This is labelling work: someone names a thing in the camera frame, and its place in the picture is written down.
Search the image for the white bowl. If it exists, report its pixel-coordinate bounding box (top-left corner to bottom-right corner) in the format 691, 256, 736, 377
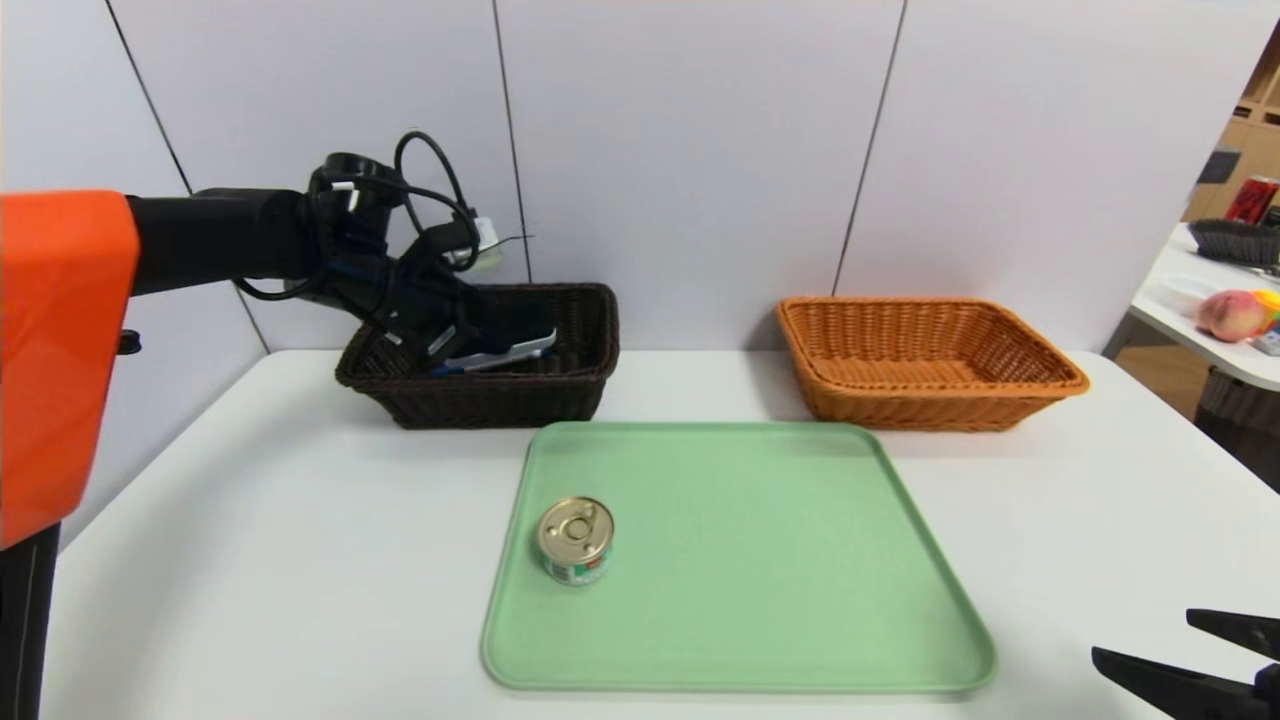
1150, 272, 1216, 316

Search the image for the small gold-lid food can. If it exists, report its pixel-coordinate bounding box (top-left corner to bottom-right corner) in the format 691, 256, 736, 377
537, 497, 615, 587

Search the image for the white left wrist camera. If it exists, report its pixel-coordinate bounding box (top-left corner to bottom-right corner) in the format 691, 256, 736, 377
445, 215, 501, 271

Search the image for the white side table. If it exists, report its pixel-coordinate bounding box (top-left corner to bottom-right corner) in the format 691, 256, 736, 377
1130, 222, 1280, 391

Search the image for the light green plastic tray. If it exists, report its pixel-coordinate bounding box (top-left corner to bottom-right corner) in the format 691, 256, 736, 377
481, 421, 998, 694

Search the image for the black white whiteboard eraser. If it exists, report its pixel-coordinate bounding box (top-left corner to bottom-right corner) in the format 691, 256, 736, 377
440, 298, 558, 374

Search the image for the small dark grey basket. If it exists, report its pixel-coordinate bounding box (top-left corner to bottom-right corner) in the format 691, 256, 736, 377
1188, 218, 1280, 266

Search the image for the pink peach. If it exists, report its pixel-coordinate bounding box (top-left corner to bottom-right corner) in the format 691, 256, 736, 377
1197, 289, 1268, 343

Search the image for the wooden shelf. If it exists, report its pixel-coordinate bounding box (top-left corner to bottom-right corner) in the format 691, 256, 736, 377
1180, 20, 1280, 221

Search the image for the orange wicker basket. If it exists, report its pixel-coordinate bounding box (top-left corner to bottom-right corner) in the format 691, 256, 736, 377
776, 296, 1091, 432

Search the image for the grey perforated bin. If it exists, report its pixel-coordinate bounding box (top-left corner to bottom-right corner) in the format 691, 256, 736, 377
1195, 365, 1280, 446

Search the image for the red drink can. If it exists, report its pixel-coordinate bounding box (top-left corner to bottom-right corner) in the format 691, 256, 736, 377
1226, 175, 1280, 226

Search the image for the dark brown wicker basket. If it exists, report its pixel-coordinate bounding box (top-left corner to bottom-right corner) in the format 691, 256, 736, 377
335, 283, 621, 431

